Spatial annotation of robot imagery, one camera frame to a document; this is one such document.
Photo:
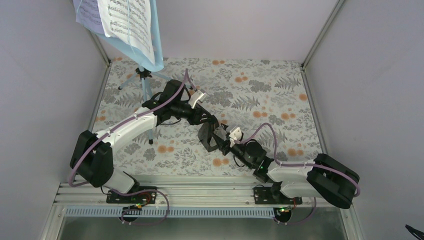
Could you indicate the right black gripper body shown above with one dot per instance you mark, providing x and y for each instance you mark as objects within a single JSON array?
[{"x": 225, "y": 148}]

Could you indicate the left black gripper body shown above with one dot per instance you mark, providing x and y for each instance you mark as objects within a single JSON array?
[{"x": 193, "y": 119}]

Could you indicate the black metronome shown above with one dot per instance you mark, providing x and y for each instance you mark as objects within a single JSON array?
[{"x": 206, "y": 136}]

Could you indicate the clear metronome cover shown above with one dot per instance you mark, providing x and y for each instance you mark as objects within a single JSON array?
[{"x": 221, "y": 132}]

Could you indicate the light blue music stand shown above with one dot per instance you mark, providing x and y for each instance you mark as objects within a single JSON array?
[{"x": 87, "y": 14}]

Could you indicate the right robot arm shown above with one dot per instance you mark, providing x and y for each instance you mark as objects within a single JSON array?
[{"x": 322, "y": 177}]

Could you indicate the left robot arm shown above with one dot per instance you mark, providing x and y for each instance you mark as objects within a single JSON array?
[{"x": 93, "y": 156}]

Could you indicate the floral patterned mat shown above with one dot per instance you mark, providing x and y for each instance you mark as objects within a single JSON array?
[{"x": 264, "y": 98}]

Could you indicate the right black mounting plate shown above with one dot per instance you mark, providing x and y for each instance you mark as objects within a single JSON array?
[{"x": 271, "y": 195}]

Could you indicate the black mounting plate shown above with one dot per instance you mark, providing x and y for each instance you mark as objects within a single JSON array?
[
  {"x": 271, "y": 195},
  {"x": 147, "y": 197}
]

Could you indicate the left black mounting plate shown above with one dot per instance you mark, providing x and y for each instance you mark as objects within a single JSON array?
[{"x": 147, "y": 197}]

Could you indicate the white sheet music page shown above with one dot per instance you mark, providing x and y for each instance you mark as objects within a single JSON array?
[{"x": 129, "y": 21}]

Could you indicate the black object at corner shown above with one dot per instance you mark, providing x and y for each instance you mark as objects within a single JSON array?
[{"x": 415, "y": 232}]

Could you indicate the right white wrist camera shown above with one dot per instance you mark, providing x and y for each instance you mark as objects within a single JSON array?
[{"x": 235, "y": 134}]

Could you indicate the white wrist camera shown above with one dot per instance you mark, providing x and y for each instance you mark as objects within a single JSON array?
[
  {"x": 197, "y": 97},
  {"x": 235, "y": 134}
]

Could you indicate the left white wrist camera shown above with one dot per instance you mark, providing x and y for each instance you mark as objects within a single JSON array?
[{"x": 197, "y": 97}]

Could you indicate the light blue cable duct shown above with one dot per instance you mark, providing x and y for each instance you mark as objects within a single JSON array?
[{"x": 173, "y": 212}]

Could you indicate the aluminium rail base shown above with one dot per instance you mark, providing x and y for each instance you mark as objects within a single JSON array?
[{"x": 311, "y": 220}]

